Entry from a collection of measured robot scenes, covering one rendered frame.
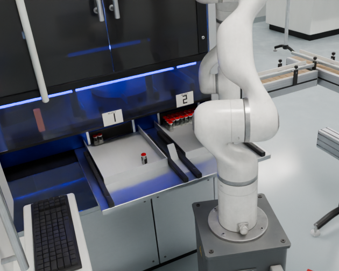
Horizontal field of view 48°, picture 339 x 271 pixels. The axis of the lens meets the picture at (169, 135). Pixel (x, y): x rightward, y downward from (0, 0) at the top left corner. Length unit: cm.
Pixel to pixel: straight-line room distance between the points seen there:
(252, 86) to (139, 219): 112
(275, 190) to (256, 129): 186
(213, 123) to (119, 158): 69
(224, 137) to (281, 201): 177
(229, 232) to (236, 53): 54
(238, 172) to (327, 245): 148
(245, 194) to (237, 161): 11
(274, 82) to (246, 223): 110
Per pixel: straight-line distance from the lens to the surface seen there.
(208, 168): 149
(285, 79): 219
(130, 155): 162
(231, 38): 107
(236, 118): 102
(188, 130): 177
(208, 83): 146
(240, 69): 105
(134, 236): 203
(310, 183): 297
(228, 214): 119
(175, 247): 219
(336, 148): 244
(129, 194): 140
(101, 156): 165
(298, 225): 260
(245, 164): 110
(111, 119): 164
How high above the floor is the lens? 171
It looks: 28 degrees down
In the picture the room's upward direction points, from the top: 6 degrees counter-clockwise
